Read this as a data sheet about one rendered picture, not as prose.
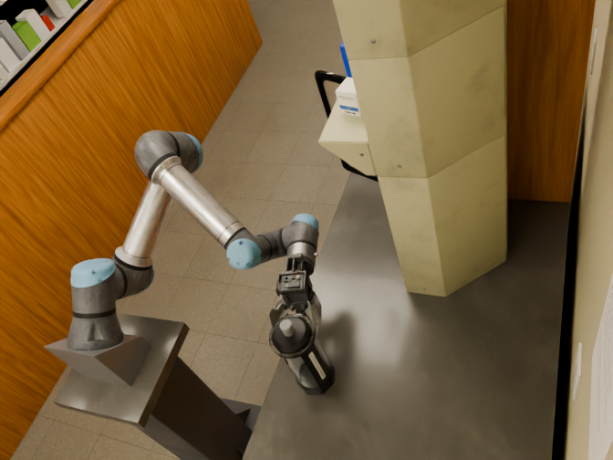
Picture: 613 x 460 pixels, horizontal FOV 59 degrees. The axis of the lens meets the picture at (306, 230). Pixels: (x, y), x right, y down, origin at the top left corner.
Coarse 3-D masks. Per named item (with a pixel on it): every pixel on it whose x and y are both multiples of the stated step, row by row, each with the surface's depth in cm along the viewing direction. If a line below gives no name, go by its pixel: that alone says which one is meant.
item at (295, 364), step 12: (276, 324) 126; (312, 324) 123; (312, 336) 121; (288, 360) 123; (300, 360) 123; (324, 360) 131; (300, 372) 128; (300, 384) 136; (312, 384) 132; (324, 384) 134
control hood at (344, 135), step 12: (336, 108) 122; (336, 120) 120; (348, 120) 118; (360, 120) 117; (324, 132) 118; (336, 132) 117; (348, 132) 116; (360, 132) 115; (324, 144) 117; (336, 144) 116; (348, 144) 114; (360, 144) 113; (348, 156) 117; (360, 156) 116; (360, 168) 119; (372, 168) 118
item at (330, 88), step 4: (324, 72) 154; (328, 72) 153; (336, 76) 151; (340, 76) 150; (324, 84) 158; (328, 84) 156; (332, 84) 155; (336, 84) 154; (340, 84) 152; (324, 88) 159; (328, 88) 157; (332, 88) 156; (336, 88) 155; (328, 92) 159; (332, 92) 158; (328, 96) 160; (332, 96) 159; (336, 96) 158; (328, 100) 162; (332, 100) 161; (336, 100) 160; (332, 104) 162; (332, 108) 164
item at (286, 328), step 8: (288, 320) 120; (296, 320) 123; (304, 320) 124; (280, 328) 120; (288, 328) 119; (296, 328) 122; (304, 328) 122; (272, 336) 124; (280, 336) 122; (288, 336) 121; (296, 336) 121; (304, 336) 120; (280, 344) 121; (288, 344) 120; (296, 344) 120; (304, 344) 120
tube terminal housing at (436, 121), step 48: (432, 48) 94; (480, 48) 99; (384, 96) 101; (432, 96) 101; (480, 96) 106; (384, 144) 111; (432, 144) 109; (480, 144) 115; (384, 192) 123; (432, 192) 118; (480, 192) 126; (432, 240) 131; (480, 240) 139; (432, 288) 148
